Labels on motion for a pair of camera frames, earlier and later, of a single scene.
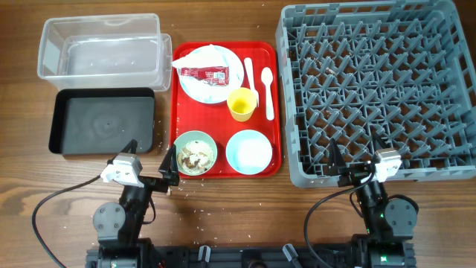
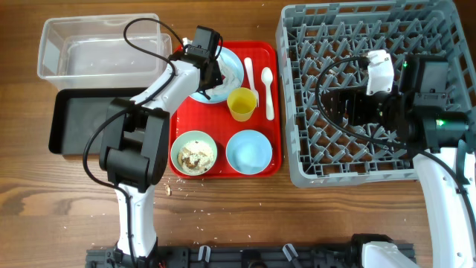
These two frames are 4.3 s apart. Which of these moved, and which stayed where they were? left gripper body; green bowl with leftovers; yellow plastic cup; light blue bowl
Moved: left gripper body
Stayed: yellow plastic cup; light blue bowl; green bowl with leftovers
